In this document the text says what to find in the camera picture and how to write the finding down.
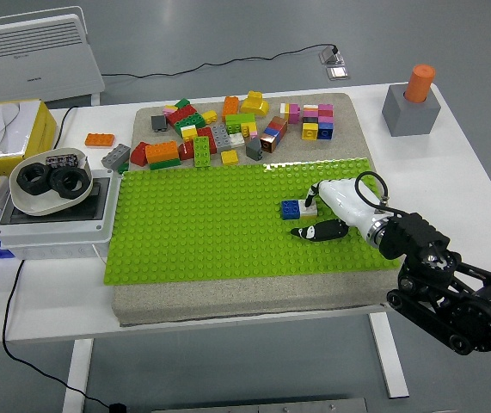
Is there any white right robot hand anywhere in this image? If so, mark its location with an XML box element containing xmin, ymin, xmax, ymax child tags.
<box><xmin>290</xmin><ymin>179</ymin><xmax>390</xmax><ymax>243</ymax></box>

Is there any white square toy brick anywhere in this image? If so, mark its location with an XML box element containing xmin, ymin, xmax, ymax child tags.
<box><xmin>298</xmin><ymin>199</ymin><xmax>320</xmax><ymax>221</ymax></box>

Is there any blue square toy brick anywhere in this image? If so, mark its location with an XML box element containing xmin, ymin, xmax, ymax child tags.
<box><xmin>280</xmin><ymin>200</ymin><xmax>302</xmax><ymax>221</ymax></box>

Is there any yellow curved toy brick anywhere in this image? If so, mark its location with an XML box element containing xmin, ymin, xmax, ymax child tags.
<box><xmin>240</xmin><ymin>89</ymin><xmax>271</xmax><ymax>117</ymax></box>

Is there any long lime toy brick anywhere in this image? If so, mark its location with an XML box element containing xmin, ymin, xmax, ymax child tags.
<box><xmin>225</xmin><ymin>113</ymin><xmax>257</xmax><ymax>127</ymax></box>

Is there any green studded baseplate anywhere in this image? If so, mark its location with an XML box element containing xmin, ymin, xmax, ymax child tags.
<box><xmin>103</xmin><ymin>157</ymin><xmax>401</xmax><ymax>286</ymax></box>

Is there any tall orange toy brick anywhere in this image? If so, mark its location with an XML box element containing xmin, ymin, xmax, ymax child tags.
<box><xmin>222</xmin><ymin>95</ymin><xmax>241</xmax><ymax>120</ymax></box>

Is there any long red toy brick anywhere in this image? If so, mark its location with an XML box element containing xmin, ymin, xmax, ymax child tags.
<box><xmin>167</xmin><ymin>104</ymin><xmax>199</xmax><ymax>126</ymax></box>

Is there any large orange toy brick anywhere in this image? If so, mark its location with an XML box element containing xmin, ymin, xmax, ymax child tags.
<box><xmin>144</xmin><ymin>140</ymin><xmax>181</xmax><ymax>164</ymax></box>

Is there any red sloped toy brick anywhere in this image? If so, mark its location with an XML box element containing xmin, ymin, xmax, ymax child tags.
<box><xmin>130</xmin><ymin>141</ymin><xmax>151</xmax><ymax>167</ymax></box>

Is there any long grey toy brick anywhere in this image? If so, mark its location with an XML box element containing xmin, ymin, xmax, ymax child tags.
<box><xmin>101</xmin><ymin>143</ymin><xmax>132</xmax><ymax>169</ymax></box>

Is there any flat orange toy brick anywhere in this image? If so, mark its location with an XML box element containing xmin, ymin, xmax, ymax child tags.
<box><xmin>84</xmin><ymin>132</ymin><xmax>116</xmax><ymax>148</ymax></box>

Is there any blue pink brick stack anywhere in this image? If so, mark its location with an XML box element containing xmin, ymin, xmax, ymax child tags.
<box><xmin>316</xmin><ymin>102</ymin><xmax>335</xmax><ymax>141</ymax></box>

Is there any yellow black white brick stack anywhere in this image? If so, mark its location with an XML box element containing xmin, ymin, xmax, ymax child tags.
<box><xmin>301</xmin><ymin>104</ymin><xmax>320</xmax><ymax>142</ymax></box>

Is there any brown blue red brick stack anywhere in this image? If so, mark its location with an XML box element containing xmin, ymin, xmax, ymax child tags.
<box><xmin>260</xmin><ymin>115</ymin><xmax>290</xmax><ymax>153</ymax></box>

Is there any grey block holder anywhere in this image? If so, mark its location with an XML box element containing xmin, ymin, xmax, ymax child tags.
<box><xmin>381</xmin><ymin>81</ymin><xmax>440</xmax><ymax>138</ymax></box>

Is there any dark grey holed brick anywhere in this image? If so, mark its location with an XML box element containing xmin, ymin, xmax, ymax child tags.
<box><xmin>247</xmin><ymin>137</ymin><xmax>265</xmax><ymax>160</ymax></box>

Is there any closed floor socket plate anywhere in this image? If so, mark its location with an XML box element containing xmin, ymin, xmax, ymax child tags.
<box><xmin>326</xmin><ymin>65</ymin><xmax>353</xmax><ymax>82</ymax></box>

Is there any orange cylinder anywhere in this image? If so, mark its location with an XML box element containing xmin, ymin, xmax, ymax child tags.
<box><xmin>404</xmin><ymin>64</ymin><xmax>437</xmax><ymax>103</ymax></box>

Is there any grey-brown mat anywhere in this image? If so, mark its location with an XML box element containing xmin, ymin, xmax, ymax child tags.
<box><xmin>111</xmin><ymin>92</ymin><xmax>414</xmax><ymax>328</ymax></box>

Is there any grey eight-stud brick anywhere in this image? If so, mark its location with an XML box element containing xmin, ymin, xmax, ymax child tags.
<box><xmin>210</xmin><ymin>123</ymin><xmax>233</xmax><ymax>151</ymax></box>

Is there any open floor socket with plug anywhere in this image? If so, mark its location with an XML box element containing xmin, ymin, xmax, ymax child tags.
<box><xmin>318</xmin><ymin>44</ymin><xmax>347</xmax><ymax>65</ymax></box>

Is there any green eight-stud brick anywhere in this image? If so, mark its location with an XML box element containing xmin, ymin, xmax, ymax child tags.
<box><xmin>193</xmin><ymin>136</ymin><xmax>213</xmax><ymax>168</ymax></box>

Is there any white table leg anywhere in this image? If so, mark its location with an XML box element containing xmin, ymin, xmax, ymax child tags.
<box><xmin>368</xmin><ymin>311</ymin><xmax>410</xmax><ymax>399</ymax></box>
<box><xmin>62</xmin><ymin>337</ymin><xmax>95</xmax><ymax>413</ymax></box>

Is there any long dark green brick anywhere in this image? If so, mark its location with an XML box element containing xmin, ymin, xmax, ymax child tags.
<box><xmin>174</xmin><ymin>114</ymin><xmax>206</xmax><ymax>135</ymax></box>

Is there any dark green flat brick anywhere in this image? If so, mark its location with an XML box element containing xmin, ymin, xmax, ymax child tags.
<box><xmin>149</xmin><ymin>157</ymin><xmax>182</xmax><ymax>171</ymax></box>

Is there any small black studded part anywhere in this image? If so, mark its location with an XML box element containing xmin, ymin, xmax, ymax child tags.
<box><xmin>46</xmin><ymin>153</ymin><xmax>78</xmax><ymax>170</ymax></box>

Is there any large black nut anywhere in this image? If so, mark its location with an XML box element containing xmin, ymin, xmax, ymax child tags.
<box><xmin>51</xmin><ymin>166</ymin><xmax>90</xmax><ymax>200</ymax></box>
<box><xmin>15</xmin><ymin>161</ymin><xmax>53</xmax><ymax>197</ymax></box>

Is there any grey junction box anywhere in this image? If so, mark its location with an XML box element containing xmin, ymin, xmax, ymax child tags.
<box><xmin>0</xmin><ymin>168</ymin><xmax>122</xmax><ymax>262</ymax></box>

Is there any white bowl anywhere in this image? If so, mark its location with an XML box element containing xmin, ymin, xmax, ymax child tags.
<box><xmin>9</xmin><ymin>146</ymin><xmax>95</xmax><ymax>217</ymax></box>

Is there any yellow tissue box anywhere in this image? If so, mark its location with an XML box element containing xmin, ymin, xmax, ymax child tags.
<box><xmin>0</xmin><ymin>98</ymin><xmax>59</xmax><ymax>176</ymax></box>

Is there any white panel heater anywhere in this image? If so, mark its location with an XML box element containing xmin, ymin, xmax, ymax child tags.
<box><xmin>0</xmin><ymin>6</ymin><xmax>107</xmax><ymax>107</ymax></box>

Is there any thin black cord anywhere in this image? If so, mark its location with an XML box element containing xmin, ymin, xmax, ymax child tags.
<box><xmin>54</xmin><ymin>105</ymin><xmax>78</xmax><ymax>150</ymax></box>

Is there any black power cord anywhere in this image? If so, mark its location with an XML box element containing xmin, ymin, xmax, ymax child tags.
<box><xmin>2</xmin><ymin>257</ymin><xmax>128</xmax><ymax>413</ymax></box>

